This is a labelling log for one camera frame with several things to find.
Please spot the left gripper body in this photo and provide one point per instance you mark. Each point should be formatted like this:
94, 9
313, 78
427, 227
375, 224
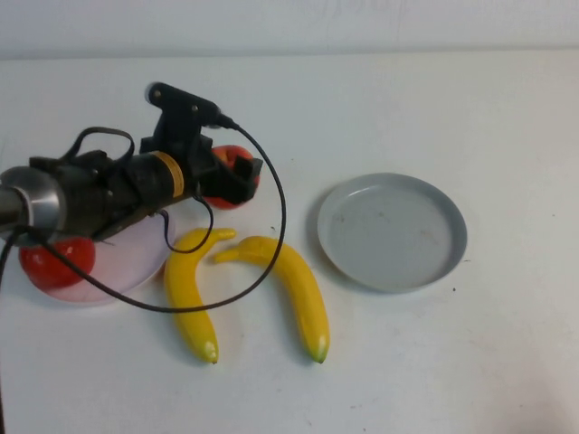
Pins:
154, 181

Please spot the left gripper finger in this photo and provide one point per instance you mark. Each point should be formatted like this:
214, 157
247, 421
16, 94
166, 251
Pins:
226, 187
246, 168

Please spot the red apple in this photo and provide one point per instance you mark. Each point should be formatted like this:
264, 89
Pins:
224, 156
40, 271

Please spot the yellow banana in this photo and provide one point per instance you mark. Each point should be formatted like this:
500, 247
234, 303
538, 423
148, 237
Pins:
303, 289
185, 280

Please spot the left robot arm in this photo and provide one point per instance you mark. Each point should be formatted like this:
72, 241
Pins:
40, 203

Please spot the pink round plate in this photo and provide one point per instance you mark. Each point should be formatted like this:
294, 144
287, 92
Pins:
131, 262

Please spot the grey round plate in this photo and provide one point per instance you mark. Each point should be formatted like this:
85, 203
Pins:
389, 235

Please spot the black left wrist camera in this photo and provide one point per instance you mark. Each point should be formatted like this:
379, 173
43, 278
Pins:
181, 101

